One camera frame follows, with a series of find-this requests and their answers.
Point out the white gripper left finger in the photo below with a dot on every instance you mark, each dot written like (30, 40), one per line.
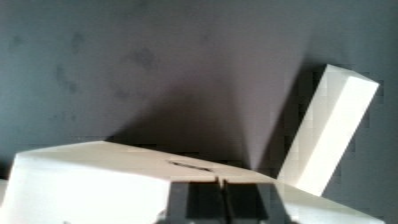
(194, 203)

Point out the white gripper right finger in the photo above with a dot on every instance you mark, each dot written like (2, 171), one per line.
(247, 203)

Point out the large white cabinet body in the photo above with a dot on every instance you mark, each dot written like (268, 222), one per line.
(98, 183)

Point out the white U-shaped boundary frame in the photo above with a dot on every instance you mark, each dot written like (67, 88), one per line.
(336, 110)

